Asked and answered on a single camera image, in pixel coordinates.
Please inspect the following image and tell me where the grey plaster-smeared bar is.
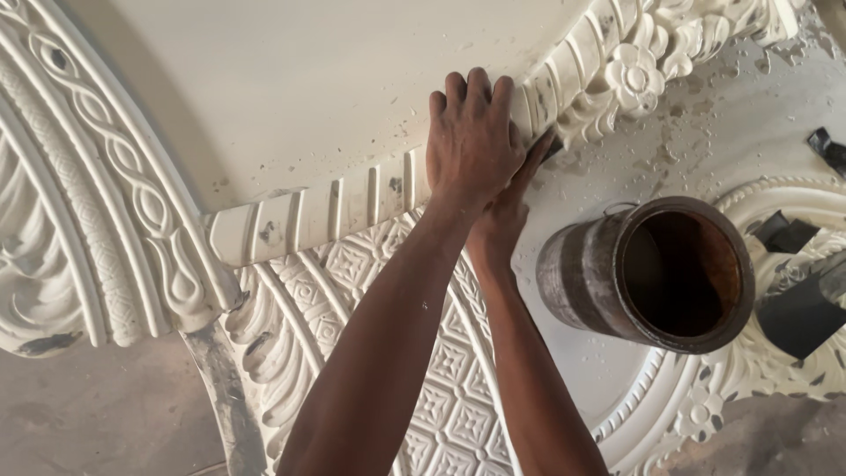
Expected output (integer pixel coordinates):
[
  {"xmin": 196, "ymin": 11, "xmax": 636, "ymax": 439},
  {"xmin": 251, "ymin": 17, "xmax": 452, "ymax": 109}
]
[{"xmin": 180, "ymin": 323, "xmax": 268, "ymax": 476}]

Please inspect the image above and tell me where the person's left hand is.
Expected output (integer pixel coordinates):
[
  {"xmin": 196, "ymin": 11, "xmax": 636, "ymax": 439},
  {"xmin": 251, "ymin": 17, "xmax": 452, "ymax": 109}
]
[{"xmin": 426, "ymin": 67, "xmax": 527, "ymax": 214}]

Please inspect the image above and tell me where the large dark grey trowel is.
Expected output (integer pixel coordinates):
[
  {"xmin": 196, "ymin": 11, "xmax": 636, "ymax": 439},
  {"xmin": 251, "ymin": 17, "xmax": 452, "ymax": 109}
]
[{"xmin": 755, "ymin": 250, "xmax": 846, "ymax": 362}]

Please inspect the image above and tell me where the white braided plaster arch moulding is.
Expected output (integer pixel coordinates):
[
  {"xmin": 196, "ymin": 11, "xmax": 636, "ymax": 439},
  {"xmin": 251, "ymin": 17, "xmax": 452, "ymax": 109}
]
[{"xmin": 0, "ymin": 0, "xmax": 244, "ymax": 358}]

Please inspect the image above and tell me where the white diamond-tile plaster moulding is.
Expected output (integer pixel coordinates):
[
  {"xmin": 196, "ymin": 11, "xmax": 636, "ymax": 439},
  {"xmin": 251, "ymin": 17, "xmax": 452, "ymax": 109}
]
[{"xmin": 221, "ymin": 205, "xmax": 524, "ymax": 476}]

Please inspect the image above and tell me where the person's right hand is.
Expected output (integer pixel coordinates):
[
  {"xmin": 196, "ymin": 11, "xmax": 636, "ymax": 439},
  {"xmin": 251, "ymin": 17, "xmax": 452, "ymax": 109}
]
[{"xmin": 466, "ymin": 129, "xmax": 557, "ymax": 266}]

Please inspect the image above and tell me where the rusty metal bucket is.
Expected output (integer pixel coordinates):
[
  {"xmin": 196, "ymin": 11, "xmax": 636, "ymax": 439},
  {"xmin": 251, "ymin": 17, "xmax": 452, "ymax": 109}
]
[{"xmin": 534, "ymin": 195, "xmax": 757, "ymax": 356}]

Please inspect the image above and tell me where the black strip piece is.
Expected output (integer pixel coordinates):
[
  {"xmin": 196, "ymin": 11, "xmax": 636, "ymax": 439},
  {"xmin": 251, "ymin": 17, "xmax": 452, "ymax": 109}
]
[{"xmin": 806, "ymin": 126, "xmax": 846, "ymax": 178}]

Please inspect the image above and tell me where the small black rubber piece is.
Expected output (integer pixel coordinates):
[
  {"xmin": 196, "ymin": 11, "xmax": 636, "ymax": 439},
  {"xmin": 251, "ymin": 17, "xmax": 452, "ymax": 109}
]
[{"xmin": 750, "ymin": 209, "xmax": 822, "ymax": 256}]

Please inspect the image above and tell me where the white ribbed-border plaster panel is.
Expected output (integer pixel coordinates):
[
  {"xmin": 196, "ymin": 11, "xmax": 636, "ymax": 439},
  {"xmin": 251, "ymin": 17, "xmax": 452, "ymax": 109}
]
[{"xmin": 56, "ymin": 0, "xmax": 809, "ymax": 269}]

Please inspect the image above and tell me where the white floral plaster ring moulding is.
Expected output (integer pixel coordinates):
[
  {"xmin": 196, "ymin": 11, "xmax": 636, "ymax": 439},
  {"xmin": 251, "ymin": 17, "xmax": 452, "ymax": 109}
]
[{"xmin": 638, "ymin": 175, "xmax": 846, "ymax": 476}]

